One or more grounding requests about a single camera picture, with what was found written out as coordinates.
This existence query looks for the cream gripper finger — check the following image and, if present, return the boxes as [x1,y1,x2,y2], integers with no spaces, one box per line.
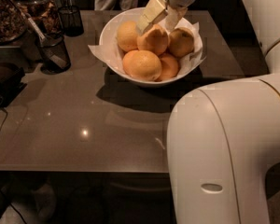
[165,7,188,32]
[136,0,167,35]

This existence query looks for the orange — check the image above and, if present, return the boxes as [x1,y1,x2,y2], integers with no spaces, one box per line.
[157,53,179,81]
[137,24,168,56]
[122,50,161,81]
[117,21,138,52]
[168,27,194,58]

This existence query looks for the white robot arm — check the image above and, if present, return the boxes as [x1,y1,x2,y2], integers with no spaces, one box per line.
[167,0,280,224]

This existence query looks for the white paper liner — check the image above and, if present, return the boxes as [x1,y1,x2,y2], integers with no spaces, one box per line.
[89,19,204,86]

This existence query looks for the black mesh cup back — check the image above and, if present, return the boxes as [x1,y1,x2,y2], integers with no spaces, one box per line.
[58,6,84,36]

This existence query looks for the black mesh cup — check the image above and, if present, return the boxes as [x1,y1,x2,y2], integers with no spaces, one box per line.
[35,33,71,75]
[58,6,84,36]

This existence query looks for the black mesh cup front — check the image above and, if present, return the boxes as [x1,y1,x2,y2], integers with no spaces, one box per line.
[35,33,71,75]

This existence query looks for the glass jar of snacks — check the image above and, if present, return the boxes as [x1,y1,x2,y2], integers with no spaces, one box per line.
[14,0,62,34]

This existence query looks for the glass jar of nuts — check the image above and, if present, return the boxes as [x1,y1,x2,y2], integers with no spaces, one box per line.
[0,0,27,45]

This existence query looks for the dark tray device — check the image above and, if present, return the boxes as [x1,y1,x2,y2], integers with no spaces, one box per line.
[0,63,25,107]

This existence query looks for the white shoe under table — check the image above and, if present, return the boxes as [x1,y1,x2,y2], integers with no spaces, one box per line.
[33,183,57,221]

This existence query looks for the metal scoop with handle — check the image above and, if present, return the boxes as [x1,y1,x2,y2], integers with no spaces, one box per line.
[0,0,68,70]

